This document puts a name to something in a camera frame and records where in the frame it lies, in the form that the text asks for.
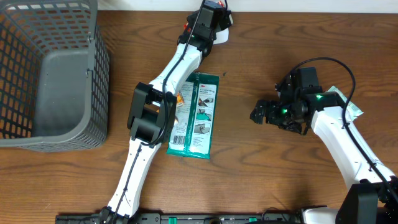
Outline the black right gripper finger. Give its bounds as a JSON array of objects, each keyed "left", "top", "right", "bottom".
[
  {"left": 249, "top": 111, "right": 267, "bottom": 124},
  {"left": 251, "top": 100, "right": 269, "bottom": 114}
]

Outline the red white tube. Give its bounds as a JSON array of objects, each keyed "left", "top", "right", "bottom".
[{"left": 184, "top": 1, "right": 226, "bottom": 32}]

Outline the green wipes package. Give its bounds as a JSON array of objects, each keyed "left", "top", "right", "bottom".
[{"left": 167, "top": 73, "right": 219, "bottom": 159}]

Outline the pale green tissue pack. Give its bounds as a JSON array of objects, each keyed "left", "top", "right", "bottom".
[{"left": 326, "top": 85, "right": 364, "bottom": 118}]

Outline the orange small box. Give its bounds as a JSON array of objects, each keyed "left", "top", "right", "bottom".
[{"left": 176, "top": 92, "right": 185, "bottom": 107}]

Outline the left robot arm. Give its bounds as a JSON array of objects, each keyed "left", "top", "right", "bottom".
[{"left": 92, "top": 1, "right": 233, "bottom": 223}]

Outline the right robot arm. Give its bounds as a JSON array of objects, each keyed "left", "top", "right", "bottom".
[{"left": 250, "top": 61, "right": 397, "bottom": 223}]

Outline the white barcode scanner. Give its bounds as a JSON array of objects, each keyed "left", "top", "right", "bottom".
[{"left": 213, "top": 28, "right": 229, "bottom": 45}]

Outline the grey plastic basket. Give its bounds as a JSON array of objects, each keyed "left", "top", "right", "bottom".
[{"left": 1, "top": 0, "right": 110, "bottom": 152}]

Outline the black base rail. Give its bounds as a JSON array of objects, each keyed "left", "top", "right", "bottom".
[{"left": 55, "top": 212, "right": 302, "bottom": 224}]

